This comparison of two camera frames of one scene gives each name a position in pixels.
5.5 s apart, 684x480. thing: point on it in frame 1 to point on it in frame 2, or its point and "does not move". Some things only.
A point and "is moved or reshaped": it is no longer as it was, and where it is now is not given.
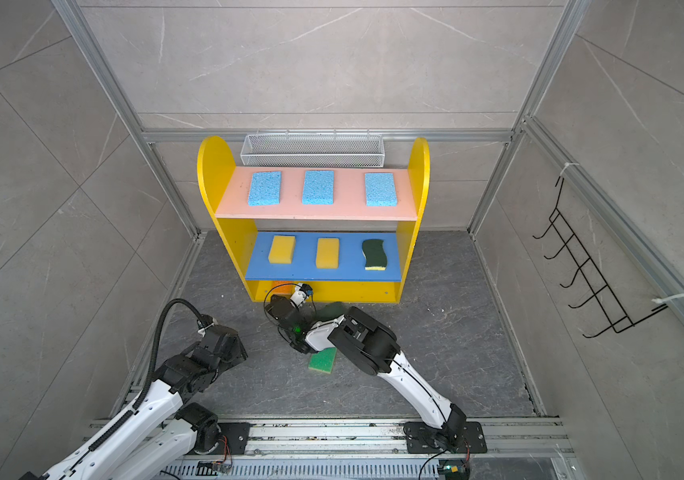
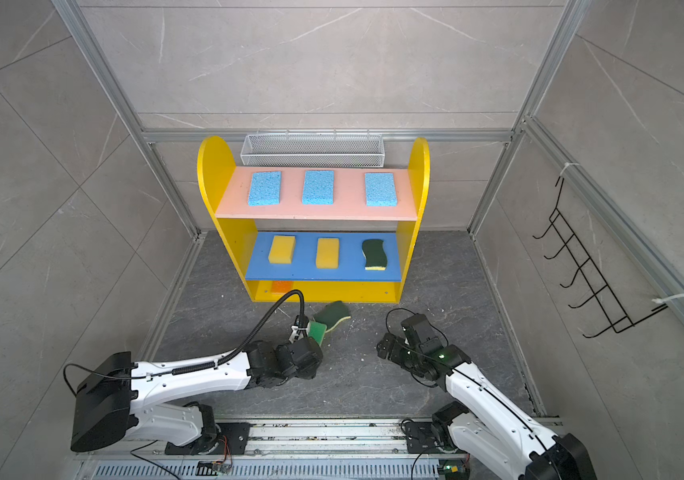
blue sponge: [318, 187] does not move
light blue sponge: [265, 188] does not move
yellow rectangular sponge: [328, 253] does not move
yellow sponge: [282, 249] does not move
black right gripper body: [272, 310] to [403, 354]
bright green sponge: [323, 360] is moved or reshaped
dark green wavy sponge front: [375, 254] does not move
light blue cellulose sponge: [380, 190] does not move
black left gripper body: [238, 354] to [310, 374]
